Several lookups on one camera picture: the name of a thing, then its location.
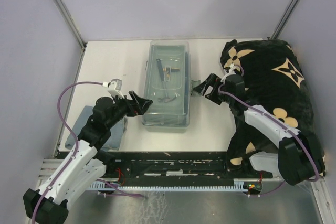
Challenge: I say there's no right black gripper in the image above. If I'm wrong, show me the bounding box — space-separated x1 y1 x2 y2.
193 73 234 105

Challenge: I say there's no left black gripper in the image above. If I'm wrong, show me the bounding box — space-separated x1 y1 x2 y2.
107 90 153 128

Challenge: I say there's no green plastic tool box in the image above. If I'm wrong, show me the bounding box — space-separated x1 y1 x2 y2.
142 40 193 133

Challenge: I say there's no small yellow screwdriver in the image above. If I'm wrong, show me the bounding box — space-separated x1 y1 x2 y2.
163 67 181 72

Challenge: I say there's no black handled claw hammer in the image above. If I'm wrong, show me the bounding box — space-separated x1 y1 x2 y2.
156 59 177 103

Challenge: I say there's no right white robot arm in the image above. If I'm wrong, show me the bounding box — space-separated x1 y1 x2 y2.
193 73 324 185

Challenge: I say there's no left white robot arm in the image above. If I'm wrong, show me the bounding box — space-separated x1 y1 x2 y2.
23 91 153 223

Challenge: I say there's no black floral blanket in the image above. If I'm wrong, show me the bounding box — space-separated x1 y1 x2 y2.
220 40 325 169

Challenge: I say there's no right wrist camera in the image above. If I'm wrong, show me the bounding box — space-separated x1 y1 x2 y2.
221 63 236 83

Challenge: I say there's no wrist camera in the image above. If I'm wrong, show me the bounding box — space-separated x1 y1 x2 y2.
221 63 236 83
102 79 124 99

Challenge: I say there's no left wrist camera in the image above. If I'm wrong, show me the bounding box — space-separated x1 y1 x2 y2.
102 79 124 99

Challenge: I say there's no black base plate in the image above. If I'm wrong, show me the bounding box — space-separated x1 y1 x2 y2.
103 151 272 186

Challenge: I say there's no right aluminium frame post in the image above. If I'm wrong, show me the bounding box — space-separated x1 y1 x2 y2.
268 0 300 39

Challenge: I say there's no aluminium frame post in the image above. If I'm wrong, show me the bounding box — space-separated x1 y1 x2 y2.
36 0 87 49
268 0 300 39

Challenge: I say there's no left aluminium frame post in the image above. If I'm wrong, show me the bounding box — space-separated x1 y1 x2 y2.
36 0 87 49

